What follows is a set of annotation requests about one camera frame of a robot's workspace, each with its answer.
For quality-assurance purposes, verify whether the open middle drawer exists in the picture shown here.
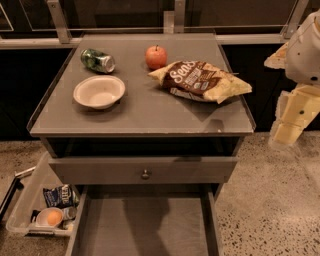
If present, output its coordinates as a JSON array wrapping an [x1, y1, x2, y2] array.
[[65, 184, 225, 256]]

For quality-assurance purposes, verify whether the white paper bowl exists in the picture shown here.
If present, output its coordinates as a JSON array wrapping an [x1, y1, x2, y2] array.
[[73, 75, 126, 110]]

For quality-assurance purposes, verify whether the green soda can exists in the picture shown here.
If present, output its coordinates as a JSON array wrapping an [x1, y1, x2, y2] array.
[[80, 48, 115, 74]]

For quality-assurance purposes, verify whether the small bowl with orange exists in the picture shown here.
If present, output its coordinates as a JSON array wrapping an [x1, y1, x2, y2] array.
[[36, 207, 63, 227]]

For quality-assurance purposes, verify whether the small can in bin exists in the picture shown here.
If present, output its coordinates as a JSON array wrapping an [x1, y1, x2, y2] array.
[[62, 206, 77, 220]]

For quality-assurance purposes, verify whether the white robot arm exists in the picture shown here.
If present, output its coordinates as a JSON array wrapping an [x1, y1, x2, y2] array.
[[264, 10, 320, 145]]

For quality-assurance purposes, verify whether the metal railing frame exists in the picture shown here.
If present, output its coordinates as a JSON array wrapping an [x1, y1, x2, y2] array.
[[0, 0, 320, 49]]

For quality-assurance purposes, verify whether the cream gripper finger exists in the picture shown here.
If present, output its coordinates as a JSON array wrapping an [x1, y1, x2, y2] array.
[[270, 120, 303, 145]]

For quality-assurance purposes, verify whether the red apple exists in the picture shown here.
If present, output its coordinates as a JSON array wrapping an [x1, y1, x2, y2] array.
[[145, 45, 167, 70]]

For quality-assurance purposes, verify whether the clear plastic bin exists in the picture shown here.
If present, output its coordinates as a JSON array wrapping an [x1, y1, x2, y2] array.
[[6, 153, 80, 236]]

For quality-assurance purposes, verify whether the blue chip bag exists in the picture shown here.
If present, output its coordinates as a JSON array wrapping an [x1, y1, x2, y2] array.
[[42, 184, 79, 209]]

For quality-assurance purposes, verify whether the top drawer with knob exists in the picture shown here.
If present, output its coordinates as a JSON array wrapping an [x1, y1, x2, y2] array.
[[48, 157, 237, 185]]

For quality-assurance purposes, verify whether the brown chip bag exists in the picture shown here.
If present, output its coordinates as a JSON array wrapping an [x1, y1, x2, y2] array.
[[149, 61, 252, 104]]

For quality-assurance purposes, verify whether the grey drawer cabinet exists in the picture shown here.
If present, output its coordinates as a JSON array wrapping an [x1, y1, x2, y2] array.
[[26, 32, 257, 256]]

